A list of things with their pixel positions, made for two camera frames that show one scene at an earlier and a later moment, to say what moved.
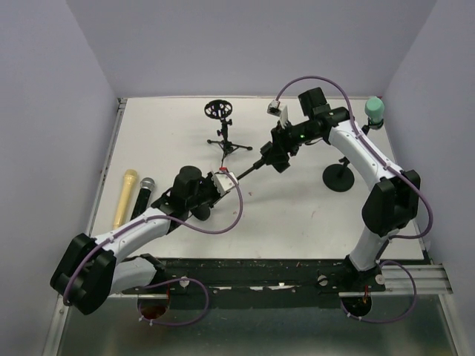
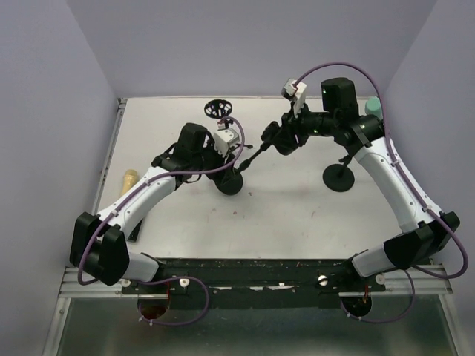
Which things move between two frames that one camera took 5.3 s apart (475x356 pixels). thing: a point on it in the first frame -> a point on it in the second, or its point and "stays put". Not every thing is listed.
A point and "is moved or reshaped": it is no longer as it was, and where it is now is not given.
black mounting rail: x=253 y=282 stays put
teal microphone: x=374 y=109 stays put
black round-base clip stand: x=202 y=213 is moved or reshaped
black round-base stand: x=338 y=177 stays put
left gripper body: x=208 y=193 -> x=211 y=159
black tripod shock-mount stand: x=220 y=109 stays put
